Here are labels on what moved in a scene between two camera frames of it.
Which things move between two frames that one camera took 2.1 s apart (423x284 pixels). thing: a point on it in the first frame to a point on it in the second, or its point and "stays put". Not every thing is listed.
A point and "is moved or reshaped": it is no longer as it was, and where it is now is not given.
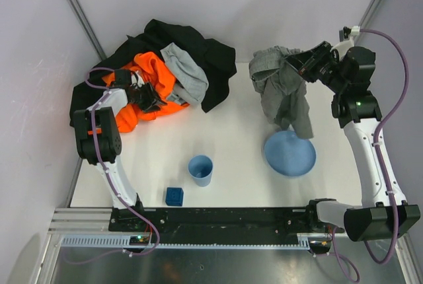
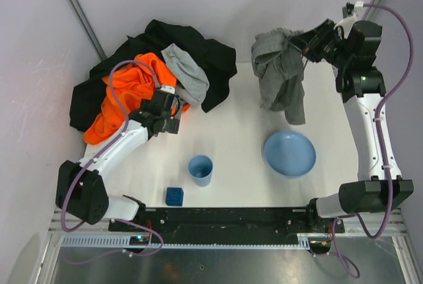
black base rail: x=208 y=226 stays put
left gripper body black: x=147 y=96 to x=174 y=125
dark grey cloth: x=284 y=99 is moved or reshaped
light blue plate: x=289 y=156 stays put
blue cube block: x=174 y=196 stays put
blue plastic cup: x=200 y=168 stays put
